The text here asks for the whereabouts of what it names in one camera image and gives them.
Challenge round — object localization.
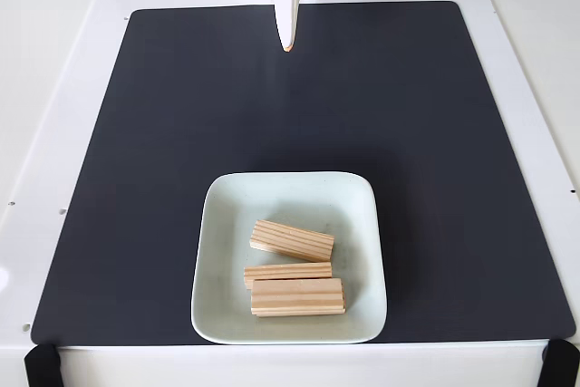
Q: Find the pale green square plate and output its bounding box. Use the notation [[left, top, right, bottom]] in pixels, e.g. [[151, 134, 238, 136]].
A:
[[189, 171, 389, 345]]

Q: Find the black table mat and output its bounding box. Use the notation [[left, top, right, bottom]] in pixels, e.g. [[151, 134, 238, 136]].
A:
[[30, 0, 575, 346]]

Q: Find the black corner bracket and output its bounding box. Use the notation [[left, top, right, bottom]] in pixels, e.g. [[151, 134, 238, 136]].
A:
[[23, 342, 63, 387], [538, 339, 580, 387]]

